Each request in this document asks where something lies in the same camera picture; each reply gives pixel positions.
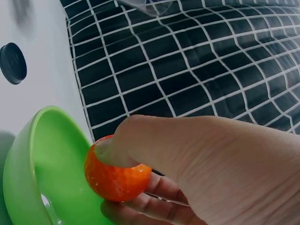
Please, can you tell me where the person's right hand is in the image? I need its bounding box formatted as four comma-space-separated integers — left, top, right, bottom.
95, 114, 300, 225

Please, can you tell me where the orange dimpled ball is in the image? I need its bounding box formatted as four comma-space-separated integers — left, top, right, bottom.
84, 135, 152, 203

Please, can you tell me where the green plastic bowl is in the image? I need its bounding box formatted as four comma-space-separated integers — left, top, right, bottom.
2, 105, 111, 225

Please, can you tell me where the clear plastic cup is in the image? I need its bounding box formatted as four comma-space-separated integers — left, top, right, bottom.
120, 0, 175, 17

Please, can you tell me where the black round cap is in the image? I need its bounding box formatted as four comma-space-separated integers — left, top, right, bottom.
0, 42, 28, 85

